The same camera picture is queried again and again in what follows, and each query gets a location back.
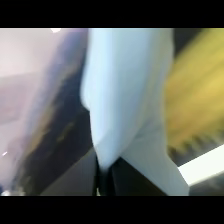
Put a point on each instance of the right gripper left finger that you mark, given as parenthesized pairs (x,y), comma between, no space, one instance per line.
(78,181)

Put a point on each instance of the white garment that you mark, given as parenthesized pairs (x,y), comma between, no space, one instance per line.
(128,93)

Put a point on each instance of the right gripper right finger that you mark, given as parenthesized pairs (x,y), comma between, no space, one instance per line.
(128,181)

